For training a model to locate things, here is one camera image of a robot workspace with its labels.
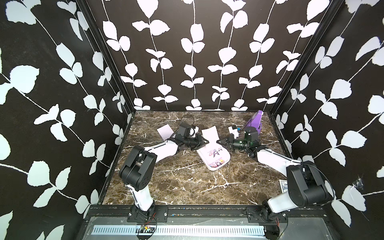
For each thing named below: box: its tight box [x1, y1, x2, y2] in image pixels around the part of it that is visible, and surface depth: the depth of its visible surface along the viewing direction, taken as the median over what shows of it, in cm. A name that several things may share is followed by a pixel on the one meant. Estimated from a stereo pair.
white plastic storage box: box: [196, 134, 231, 171], surface depth 88 cm
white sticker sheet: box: [198, 125, 225, 150], surface depth 90 cm
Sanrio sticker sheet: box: [197, 137, 229, 168], surface depth 87 cm
